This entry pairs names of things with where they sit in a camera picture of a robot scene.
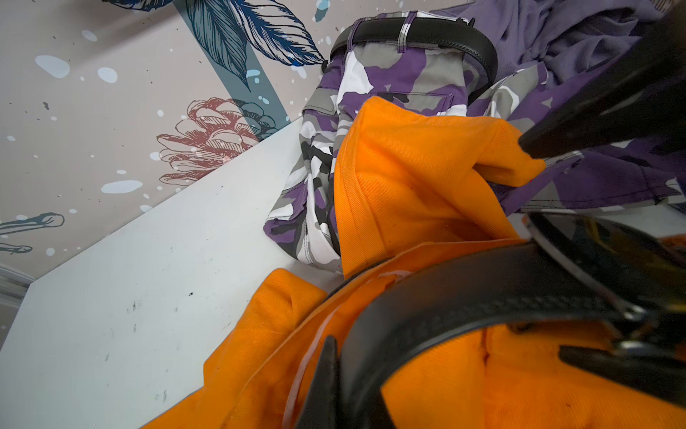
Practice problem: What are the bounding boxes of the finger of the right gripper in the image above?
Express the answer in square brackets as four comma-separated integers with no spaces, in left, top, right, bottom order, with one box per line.
[519,2,685,158]

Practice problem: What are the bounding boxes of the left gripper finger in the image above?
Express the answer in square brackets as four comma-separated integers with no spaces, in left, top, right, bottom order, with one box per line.
[296,336,339,429]

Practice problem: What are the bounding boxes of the black leather belt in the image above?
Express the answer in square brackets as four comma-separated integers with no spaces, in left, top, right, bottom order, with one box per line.
[337,213,685,428]

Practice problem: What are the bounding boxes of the orange trousers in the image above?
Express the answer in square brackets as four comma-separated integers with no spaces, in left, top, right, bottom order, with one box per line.
[151,98,685,428]

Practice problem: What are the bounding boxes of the purple camouflage trousers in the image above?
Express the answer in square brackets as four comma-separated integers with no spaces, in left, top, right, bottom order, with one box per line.
[264,11,685,272]

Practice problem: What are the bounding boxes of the plain purple garment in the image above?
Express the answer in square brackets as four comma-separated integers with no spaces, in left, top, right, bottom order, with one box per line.
[436,0,666,87]

